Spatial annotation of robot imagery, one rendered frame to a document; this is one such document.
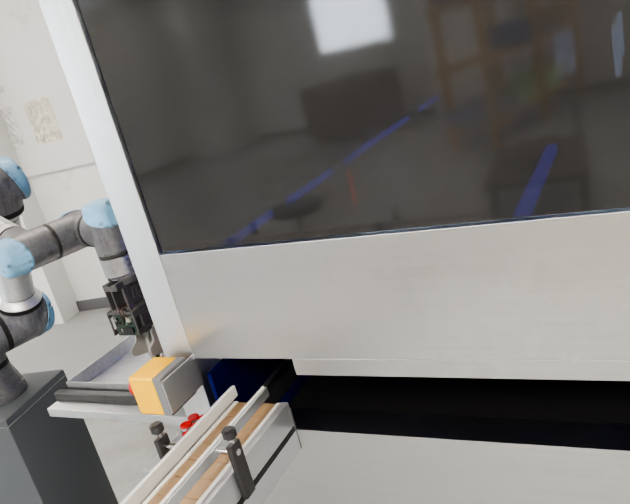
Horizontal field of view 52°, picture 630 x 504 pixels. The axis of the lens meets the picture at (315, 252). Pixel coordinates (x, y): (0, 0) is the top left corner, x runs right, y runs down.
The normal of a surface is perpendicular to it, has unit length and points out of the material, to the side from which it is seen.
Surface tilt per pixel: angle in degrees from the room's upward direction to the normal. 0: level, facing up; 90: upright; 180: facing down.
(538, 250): 90
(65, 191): 90
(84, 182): 90
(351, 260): 90
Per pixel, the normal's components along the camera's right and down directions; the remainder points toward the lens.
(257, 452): 0.88, -0.07
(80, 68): -0.41, 0.38
